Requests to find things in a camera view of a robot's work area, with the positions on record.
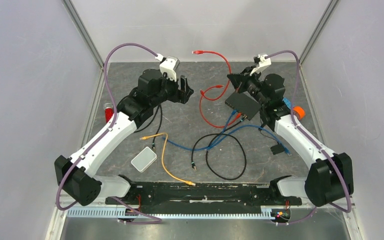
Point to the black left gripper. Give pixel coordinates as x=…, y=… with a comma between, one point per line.
x=180, y=96

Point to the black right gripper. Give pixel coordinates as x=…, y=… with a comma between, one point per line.
x=241, y=79

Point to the black network switch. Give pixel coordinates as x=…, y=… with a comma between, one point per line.
x=243, y=104

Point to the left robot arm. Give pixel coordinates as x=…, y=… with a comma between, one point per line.
x=77, y=175

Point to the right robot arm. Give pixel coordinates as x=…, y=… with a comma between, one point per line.
x=330, y=174

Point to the blue lego brick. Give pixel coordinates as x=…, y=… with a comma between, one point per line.
x=288, y=103

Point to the red glitter tube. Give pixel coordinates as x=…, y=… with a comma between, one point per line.
x=108, y=111

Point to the clear plastic box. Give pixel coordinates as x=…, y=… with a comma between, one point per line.
x=143, y=159

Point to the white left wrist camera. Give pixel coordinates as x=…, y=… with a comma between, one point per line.
x=168, y=66

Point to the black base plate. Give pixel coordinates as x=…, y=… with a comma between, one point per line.
x=203, y=198

